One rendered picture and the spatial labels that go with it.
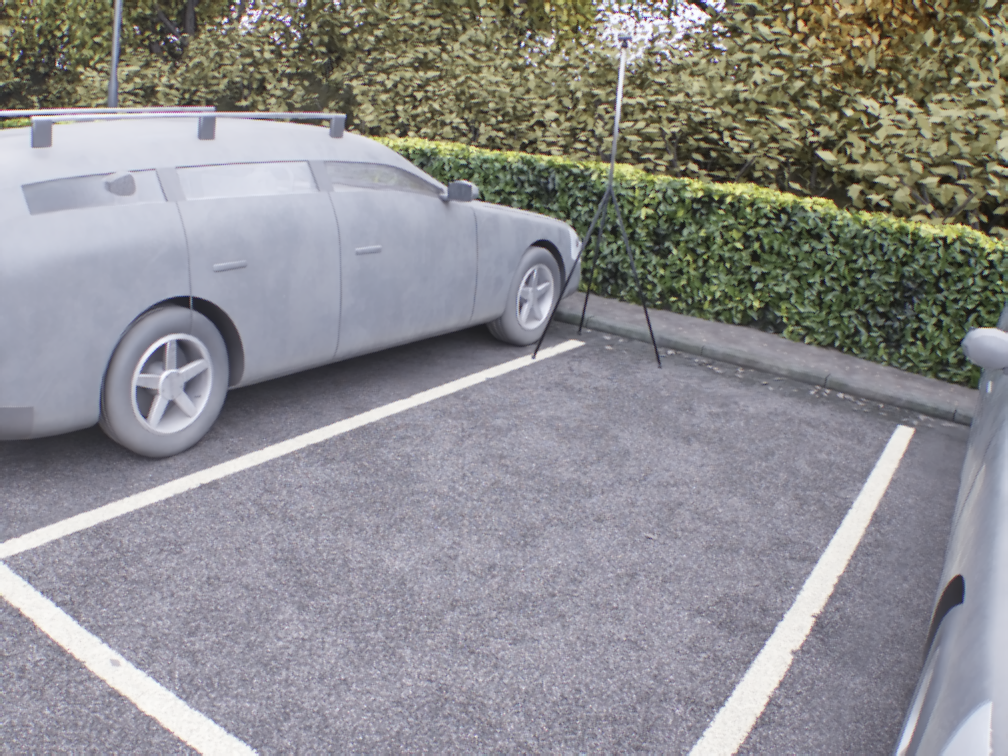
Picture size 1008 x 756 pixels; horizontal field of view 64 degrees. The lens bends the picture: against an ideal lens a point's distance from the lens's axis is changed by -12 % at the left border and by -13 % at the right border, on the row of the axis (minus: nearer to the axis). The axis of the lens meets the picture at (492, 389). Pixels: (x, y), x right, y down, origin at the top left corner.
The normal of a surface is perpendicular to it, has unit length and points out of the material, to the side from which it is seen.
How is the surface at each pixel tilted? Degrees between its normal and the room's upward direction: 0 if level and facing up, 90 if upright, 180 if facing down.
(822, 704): 0
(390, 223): 71
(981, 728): 56
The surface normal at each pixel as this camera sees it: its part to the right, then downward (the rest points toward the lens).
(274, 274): 0.82, 0.13
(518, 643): 0.09, -0.95
